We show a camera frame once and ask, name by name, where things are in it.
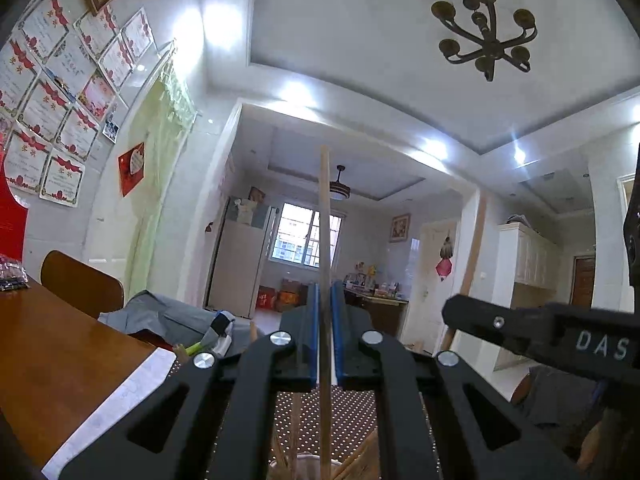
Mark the white door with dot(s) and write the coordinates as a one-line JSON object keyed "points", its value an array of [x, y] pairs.
{"points": [[425, 310]]}

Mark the group of wall certificates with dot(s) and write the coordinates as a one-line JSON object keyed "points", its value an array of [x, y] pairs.
{"points": [[50, 110]]}

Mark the single wooden chopstick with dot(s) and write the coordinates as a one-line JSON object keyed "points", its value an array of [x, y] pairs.
{"points": [[325, 235]]}

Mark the small framed wall picture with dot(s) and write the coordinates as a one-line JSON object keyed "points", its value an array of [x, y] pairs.
{"points": [[399, 227]]}

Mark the pink cup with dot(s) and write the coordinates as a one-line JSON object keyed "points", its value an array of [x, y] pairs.
{"points": [[305, 470]]}

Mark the red diamond door decoration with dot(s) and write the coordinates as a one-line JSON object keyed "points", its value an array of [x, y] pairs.
{"points": [[132, 167]]}

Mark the barred window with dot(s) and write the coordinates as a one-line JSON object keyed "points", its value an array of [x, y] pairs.
{"points": [[295, 235]]}

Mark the orange cardboard box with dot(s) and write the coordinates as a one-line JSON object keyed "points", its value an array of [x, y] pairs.
{"points": [[290, 297]]}

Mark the white refrigerator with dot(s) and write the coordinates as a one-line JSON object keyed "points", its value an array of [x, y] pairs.
{"points": [[235, 270]]}

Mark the pile of wooden chopsticks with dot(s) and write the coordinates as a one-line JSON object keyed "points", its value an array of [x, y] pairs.
{"points": [[360, 460]]}

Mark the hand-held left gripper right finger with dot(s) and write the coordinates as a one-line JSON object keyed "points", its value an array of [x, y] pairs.
{"points": [[338, 335]]}

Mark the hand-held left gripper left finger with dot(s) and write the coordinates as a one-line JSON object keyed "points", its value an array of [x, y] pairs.
{"points": [[312, 335]]}

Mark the grey jacket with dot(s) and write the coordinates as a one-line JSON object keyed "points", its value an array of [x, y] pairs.
{"points": [[160, 315]]}

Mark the white green bundle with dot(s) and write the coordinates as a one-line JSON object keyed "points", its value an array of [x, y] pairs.
{"points": [[220, 342]]}

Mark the heap of small household items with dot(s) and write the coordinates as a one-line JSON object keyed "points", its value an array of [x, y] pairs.
{"points": [[375, 282]]}

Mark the brown door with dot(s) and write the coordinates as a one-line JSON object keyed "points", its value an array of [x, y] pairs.
{"points": [[582, 280]]}

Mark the red hanging door ornament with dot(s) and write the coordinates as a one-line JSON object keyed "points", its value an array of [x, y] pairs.
{"points": [[445, 265]]}

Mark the white cabinets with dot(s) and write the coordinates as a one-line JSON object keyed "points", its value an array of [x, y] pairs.
{"points": [[530, 260]]}

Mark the brown polka dot tablecloth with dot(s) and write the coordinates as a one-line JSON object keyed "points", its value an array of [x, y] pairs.
{"points": [[350, 410]]}

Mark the dark jacket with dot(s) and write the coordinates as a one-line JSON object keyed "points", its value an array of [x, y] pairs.
{"points": [[555, 400]]}

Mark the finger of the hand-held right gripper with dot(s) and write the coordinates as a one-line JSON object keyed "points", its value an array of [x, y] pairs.
{"points": [[530, 332]]}

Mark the white table mat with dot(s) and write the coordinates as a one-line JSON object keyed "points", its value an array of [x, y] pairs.
{"points": [[115, 410]]}

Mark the clear plastic packet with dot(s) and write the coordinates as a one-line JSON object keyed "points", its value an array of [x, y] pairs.
{"points": [[12, 277]]}

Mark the ceiling fan lamp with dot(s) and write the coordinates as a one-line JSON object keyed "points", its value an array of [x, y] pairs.
{"points": [[340, 191]]}

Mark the small wall photo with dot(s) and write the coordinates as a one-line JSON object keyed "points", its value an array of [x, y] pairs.
{"points": [[110, 128]]}

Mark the dark wooden desk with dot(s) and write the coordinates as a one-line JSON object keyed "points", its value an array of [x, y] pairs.
{"points": [[385, 315]]}

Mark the wooden chair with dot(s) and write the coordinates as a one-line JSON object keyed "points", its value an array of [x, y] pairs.
{"points": [[75, 280]]}

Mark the black chandelier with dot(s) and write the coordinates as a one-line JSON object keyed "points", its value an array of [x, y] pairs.
{"points": [[485, 42]]}

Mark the green door curtain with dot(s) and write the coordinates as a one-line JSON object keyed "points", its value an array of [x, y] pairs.
{"points": [[160, 185]]}

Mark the red bag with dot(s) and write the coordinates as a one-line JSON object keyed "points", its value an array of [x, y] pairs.
{"points": [[12, 225]]}

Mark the red cardboard box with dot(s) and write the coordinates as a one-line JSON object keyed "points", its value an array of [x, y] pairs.
{"points": [[266, 299]]}

